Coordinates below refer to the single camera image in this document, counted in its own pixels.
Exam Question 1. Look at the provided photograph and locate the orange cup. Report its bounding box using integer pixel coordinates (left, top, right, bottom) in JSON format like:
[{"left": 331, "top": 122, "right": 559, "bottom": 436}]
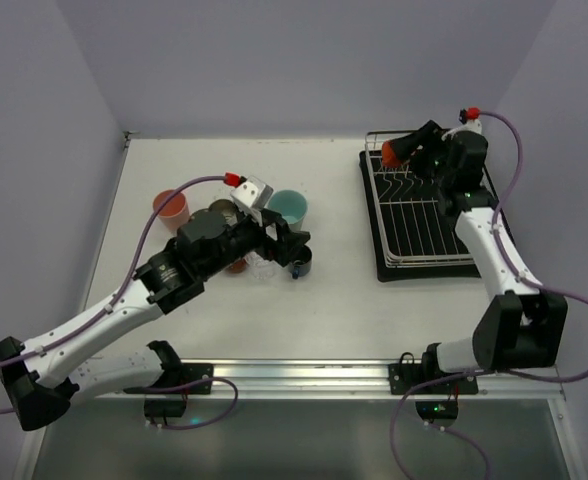
[{"left": 381, "top": 138, "right": 408, "bottom": 169}]

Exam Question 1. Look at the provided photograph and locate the blue cup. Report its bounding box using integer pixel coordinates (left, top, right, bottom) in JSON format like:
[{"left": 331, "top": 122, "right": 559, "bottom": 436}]
[{"left": 288, "top": 246, "right": 313, "bottom": 280}]

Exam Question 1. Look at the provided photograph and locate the clear glass cup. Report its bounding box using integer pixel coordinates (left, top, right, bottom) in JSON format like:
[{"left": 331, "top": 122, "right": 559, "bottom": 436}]
[{"left": 245, "top": 252, "right": 276, "bottom": 280}]

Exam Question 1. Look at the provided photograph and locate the red glazed round cup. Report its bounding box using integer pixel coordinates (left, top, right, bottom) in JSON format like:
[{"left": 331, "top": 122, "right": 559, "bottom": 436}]
[{"left": 226, "top": 259, "right": 247, "bottom": 274}]

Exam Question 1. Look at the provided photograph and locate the steel cup with cork base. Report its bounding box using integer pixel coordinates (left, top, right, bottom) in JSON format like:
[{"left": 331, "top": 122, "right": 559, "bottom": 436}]
[{"left": 208, "top": 199, "right": 237, "bottom": 225}]

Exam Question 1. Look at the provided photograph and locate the pale green mug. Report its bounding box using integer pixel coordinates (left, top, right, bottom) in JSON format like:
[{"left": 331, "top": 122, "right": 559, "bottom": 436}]
[{"left": 268, "top": 190, "right": 308, "bottom": 231}]

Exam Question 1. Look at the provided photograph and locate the pink plastic cup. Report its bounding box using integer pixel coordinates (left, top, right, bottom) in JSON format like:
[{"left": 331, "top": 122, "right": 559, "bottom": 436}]
[{"left": 152, "top": 190, "right": 190, "bottom": 235}]

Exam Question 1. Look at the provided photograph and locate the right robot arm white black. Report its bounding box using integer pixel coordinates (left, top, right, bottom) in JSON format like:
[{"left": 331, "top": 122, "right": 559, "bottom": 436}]
[{"left": 381, "top": 120, "right": 568, "bottom": 373}]

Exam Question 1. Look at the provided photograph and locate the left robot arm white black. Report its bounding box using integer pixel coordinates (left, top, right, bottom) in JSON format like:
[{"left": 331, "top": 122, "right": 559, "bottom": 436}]
[{"left": 0, "top": 210, "right": 311, "bottom": 431}]

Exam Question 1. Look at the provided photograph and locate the black drip tray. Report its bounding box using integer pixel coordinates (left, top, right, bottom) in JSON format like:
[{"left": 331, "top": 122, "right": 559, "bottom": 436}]
[{"left": 359, "top": 149, "right": 480, "bottom": 283}]

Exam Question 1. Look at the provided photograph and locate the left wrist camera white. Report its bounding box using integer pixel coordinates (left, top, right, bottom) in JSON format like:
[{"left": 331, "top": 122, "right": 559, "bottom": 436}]
[{"left": 223, "top": 172, "right": 274, "bottom": 222}]

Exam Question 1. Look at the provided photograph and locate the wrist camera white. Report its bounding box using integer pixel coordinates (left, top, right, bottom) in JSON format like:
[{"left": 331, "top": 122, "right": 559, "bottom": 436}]
[
  {"left": 223, "top": 172, "right": 274, "bottom": 222},
  {"left": 441, "top": 107, "right": 483, "bottom": 140}
]

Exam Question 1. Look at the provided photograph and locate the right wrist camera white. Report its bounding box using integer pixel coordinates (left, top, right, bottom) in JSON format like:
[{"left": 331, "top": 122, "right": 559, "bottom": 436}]
[{"left": 441, "top": 107, "right": 483, "bottom": 140}]

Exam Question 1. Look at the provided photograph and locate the wire dish rack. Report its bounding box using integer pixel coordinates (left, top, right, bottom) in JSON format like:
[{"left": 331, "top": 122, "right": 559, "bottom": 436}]
[{"left": 360, "top": 121, "right": 493, "bottom": 269}]

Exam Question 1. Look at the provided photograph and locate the aluminium mounting rail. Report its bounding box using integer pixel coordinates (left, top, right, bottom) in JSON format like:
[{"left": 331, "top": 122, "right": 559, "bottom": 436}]
[{"left": 38, "top": 355, "right": 565, "bottom": 399}]

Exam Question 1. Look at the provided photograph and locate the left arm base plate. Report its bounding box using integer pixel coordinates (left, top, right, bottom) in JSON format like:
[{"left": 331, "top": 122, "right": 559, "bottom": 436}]
[{"left": 124, "top": 362, "right": 214, "bottom": 395}]

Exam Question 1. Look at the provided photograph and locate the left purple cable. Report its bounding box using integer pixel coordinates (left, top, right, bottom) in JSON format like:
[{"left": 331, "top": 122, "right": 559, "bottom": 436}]
[{"left": 0, "top": 173, "right": 240, "bottom": 431}]

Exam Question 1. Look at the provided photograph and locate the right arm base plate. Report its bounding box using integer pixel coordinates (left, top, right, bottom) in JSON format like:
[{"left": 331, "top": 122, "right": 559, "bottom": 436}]
[{"left": 388, "top": 352, "right": 479, "bottom": 396}]

